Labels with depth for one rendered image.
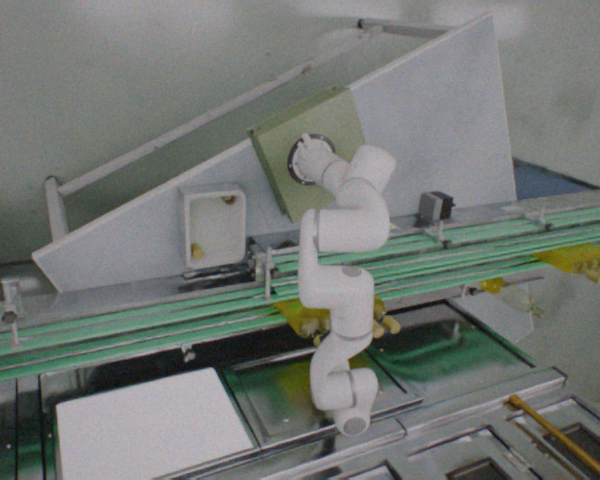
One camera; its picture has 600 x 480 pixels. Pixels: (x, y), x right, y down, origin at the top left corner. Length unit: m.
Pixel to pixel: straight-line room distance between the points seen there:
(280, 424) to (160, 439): 0.29
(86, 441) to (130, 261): 0.50
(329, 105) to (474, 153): 0.71
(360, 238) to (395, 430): 0.58
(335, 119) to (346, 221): 0.59
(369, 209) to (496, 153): 1.16
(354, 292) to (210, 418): 0.57
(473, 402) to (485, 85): 1.06
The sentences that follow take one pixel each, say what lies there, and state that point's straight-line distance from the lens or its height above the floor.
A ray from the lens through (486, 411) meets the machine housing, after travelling 1.59.
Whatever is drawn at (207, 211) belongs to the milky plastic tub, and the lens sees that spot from 1.56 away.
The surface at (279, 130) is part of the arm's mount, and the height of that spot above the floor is 0.84.
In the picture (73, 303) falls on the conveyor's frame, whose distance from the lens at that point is 1.54.
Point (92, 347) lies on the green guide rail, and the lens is 1.53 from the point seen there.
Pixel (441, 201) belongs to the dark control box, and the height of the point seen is 0.83.
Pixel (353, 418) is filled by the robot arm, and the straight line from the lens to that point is 1.21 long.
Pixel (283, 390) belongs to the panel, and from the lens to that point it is 1.48.
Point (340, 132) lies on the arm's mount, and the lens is 1.58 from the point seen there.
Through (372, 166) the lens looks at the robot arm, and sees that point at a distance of 1.18.
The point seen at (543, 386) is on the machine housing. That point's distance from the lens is 1.73.
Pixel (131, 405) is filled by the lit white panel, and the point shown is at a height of 1.06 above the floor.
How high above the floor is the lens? 2.17
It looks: 55 degrees down
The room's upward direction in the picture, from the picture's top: 132 degrees clockwise
